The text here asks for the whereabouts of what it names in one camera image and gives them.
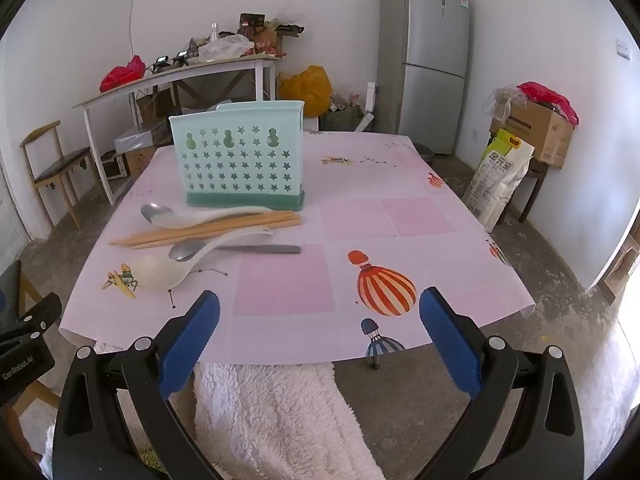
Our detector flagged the white side table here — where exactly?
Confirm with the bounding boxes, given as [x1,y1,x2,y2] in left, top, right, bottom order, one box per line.
[72,55,281,206]

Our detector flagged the white plastic bag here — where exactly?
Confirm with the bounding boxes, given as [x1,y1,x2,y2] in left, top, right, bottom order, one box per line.
[199,35,256,61]

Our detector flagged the teal star-cutout utensil holder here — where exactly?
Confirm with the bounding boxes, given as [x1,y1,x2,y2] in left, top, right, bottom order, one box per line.
[168,100,306,211]

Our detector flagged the plastic-wrapped box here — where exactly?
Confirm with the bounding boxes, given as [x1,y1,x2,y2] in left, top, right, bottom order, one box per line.
[115,130,168,153]

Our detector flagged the dark wooden stool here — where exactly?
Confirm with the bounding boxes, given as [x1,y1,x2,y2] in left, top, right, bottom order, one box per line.
[502,157,551,223]

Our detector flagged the wall cable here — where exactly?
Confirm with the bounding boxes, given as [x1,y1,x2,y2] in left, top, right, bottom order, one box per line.
[128,0,140,57]

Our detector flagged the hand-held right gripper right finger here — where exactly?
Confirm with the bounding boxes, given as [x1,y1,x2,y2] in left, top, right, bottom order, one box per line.
[419,286,586,480]

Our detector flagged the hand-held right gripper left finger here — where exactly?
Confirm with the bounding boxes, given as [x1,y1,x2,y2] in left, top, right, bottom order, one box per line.
[52,290,223,480]

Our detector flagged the bundle of wooden chopsticks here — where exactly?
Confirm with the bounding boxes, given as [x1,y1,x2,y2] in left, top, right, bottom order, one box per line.
[109,211,303,250]

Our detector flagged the silver refrigerator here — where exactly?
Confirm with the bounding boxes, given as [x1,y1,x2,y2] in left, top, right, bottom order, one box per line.
[375,0,473,156]

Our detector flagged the white fluffy blanket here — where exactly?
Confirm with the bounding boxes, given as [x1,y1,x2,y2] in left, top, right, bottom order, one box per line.
[42,360,386,480]

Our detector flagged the clear plastic bag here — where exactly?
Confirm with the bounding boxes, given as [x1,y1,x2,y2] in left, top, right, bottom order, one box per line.
[482,85,526,121]

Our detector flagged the green bag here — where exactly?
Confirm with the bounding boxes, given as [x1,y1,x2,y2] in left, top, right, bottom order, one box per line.
[320,105,366,133]

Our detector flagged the metal spoon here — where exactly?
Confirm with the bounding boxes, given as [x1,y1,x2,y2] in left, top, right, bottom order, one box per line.
[141,203,173,223]
[168,240,302,262]

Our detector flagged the red plastic bag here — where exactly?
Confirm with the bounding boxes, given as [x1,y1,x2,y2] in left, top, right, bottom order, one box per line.
[517,81,580,126]
[100,55,147,93]

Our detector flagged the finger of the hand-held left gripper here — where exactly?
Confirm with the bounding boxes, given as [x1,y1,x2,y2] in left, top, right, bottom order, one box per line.
[0,293,63,348]

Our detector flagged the white and yellow rice bag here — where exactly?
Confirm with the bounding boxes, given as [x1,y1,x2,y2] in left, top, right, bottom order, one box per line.
[462,128,536,231]

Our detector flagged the large cardboard box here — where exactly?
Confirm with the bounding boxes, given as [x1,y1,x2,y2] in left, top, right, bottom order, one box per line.
[489,100,576,168]

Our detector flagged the wooden chair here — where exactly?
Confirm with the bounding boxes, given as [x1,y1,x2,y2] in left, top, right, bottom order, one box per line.
[20,120,96,231]

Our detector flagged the yellow plastic bag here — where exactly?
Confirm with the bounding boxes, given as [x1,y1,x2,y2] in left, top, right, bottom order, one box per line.
[277,65,333,118]

